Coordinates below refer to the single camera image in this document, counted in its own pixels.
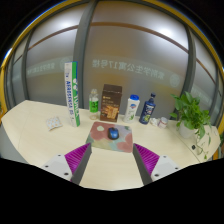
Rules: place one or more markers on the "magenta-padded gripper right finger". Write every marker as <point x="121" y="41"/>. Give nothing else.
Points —
<point x="147" y="159"/>

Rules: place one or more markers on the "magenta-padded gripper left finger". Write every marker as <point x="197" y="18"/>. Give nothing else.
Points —
<point x="76" y="158"/>

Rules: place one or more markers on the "blue computer mouse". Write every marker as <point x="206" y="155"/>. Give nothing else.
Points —
<point x="113" y="133"/>

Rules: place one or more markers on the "floral pastel mouse pad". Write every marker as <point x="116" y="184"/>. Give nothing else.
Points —
<point x="100" y="136"/>

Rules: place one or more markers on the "crumpled white tissue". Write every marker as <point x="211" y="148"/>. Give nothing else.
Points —
<point x="153" y="121"/>

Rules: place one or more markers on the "small white jar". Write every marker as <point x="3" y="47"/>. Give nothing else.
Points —
<point x="162" y="123"/>

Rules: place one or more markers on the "small white packet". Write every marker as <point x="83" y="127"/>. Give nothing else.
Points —
<point x="53" y="123"/>

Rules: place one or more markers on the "small black desk grommet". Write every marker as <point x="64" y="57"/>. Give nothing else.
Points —
<point x="193" y="146"/>

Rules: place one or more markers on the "dark blue pump bottle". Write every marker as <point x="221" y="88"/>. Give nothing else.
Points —
<point x="147" y="110"/>

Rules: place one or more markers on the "white bottle blue cap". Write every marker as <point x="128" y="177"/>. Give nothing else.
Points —
<point x="131" y="110"/>

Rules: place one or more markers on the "clear bottle green label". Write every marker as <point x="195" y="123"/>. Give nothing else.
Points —
<point x="94" y="106"/>

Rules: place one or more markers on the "white green shuttlecock tube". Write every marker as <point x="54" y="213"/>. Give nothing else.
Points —
<point x="72" y="96"/>

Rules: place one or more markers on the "green plant white pot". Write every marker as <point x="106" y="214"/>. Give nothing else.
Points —
<point x="190" y="113"/>

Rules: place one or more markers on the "brown cracker box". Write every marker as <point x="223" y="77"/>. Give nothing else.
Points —
<point x="110" y="105"/>

